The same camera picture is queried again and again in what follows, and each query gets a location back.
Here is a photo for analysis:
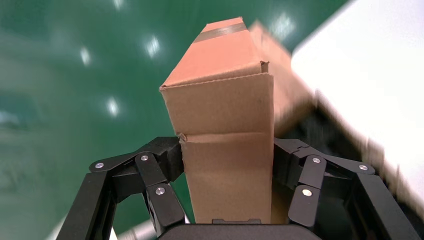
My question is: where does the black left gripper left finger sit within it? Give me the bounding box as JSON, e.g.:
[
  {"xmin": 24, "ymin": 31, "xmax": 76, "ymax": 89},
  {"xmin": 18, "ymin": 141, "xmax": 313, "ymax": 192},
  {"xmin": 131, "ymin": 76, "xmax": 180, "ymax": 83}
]
[{"xmin": 55, "ymin": 136, "xmax": 186, "ymax": 240}]

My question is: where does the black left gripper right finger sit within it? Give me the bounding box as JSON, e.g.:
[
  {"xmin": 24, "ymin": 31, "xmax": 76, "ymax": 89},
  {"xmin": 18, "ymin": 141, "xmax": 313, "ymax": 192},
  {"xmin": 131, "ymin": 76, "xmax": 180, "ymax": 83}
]
[{"xmin": 273, "ymin": 137, "xmax": 422, "ymax": 240}]

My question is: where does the small cardboard box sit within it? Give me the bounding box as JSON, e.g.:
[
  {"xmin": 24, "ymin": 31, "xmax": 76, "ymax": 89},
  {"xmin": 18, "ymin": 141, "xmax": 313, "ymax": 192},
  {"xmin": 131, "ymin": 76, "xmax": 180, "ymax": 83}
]
[{"xmin": 159, "ymin": 16, "xmax": 276, "ymax": 225}]

